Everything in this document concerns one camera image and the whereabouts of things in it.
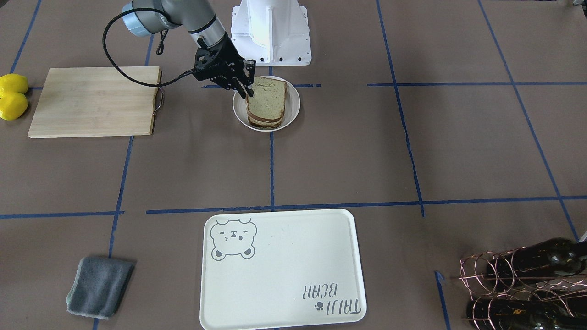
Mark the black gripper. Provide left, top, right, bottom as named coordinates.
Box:
left=192, top=35, right=256, bottom=99

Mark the bread slice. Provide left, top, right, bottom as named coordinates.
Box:
left=246, top=77, right=287, bottom=120
left=248, top=115, right=284, bottom=129

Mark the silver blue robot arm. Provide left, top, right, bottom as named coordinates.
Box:
left=122, top=0, right=256, bottom=99

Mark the cream bear tray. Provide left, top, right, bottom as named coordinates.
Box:
left=199, top=209, right=367, bottom=330

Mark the bread slice under egg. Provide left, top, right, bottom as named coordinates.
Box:
left=248, top=115, right=284, bottom=129

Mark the white round plate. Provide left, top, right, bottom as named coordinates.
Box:
left=233, top=75, right=301, bottom=132

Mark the wooden cutting board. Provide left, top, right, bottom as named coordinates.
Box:
left=28, top=66, right=160, bottom=138

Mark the yellow lemon near board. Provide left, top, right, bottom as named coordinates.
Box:
left=0, top=73, right=29, bottom=96

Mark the yellow lemon outer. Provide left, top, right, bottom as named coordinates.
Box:
left=0, top=92, right=28, bottom=121

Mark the grey folded cloth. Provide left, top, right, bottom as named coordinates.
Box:
left=66, top=256, right=135, bottom=320

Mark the dark wine bottle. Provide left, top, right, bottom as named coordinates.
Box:
left=484, top=237, right=587, bottom=292
left=465, top=295, right=587, bottom=330

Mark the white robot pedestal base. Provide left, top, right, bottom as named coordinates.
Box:
left=230, top=0, right=312, bottom=66

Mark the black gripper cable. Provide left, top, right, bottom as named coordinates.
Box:
left=102, top=8, right=202, bottom=88

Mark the copper wire bottle rack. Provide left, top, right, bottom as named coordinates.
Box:
left=458, top=249, right=586, bottom=330

